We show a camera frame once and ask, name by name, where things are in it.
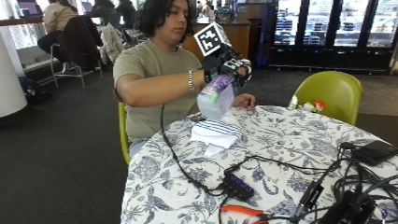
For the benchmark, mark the computer monitor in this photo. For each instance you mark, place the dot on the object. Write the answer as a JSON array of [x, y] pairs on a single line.
[[30, 7]]

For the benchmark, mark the white cube with black markers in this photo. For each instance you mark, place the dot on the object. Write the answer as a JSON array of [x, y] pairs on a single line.
[[212, 38]]

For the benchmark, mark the dark jacket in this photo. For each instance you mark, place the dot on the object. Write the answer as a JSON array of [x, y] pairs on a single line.
[[81, 40]]

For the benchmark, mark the black adapter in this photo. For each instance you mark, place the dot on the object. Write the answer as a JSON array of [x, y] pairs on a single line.
[[311, 196]]

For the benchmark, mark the metal stool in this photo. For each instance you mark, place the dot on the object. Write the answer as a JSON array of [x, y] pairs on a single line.
[[71, 70]]

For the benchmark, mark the black camera device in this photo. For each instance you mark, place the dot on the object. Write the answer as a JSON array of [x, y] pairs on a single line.
[[348, 210]]

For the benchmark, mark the black usb hub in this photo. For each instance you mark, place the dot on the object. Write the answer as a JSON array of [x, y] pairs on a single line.
[[239, 185]]

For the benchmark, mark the flat black box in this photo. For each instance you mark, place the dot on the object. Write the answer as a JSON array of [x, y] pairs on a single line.
[[375, 151]]

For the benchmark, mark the dark bag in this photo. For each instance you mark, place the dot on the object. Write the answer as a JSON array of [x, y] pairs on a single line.
[[34, 90]]

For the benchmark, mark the glass door drinks coolers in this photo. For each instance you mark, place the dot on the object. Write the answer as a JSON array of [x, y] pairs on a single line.
[[332, 34]]

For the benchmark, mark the wooden counter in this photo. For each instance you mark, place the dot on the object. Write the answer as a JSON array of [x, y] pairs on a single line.
[[239, 37]]

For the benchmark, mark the light grey jacket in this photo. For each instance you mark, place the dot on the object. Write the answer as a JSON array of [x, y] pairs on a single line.
[[112, 42]]

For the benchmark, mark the blue floral tablecloth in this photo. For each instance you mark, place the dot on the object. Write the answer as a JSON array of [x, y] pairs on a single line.
[[282, 143]]

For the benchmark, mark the white and red soft toy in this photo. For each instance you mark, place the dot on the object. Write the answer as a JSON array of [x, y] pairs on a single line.
[[309, 106]]

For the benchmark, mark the green plastic chair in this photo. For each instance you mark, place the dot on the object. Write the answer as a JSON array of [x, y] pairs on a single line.
[[332, 93], [123, 133]]

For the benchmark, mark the white blue striped cloth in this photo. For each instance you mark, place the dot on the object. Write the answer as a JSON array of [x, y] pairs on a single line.
[[216, 132]]

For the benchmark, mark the white column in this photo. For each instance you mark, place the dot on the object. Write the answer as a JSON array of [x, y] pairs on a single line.
[[10, 74]]

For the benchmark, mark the the person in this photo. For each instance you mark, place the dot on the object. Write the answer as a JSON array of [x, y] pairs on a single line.
[[158, 62]]

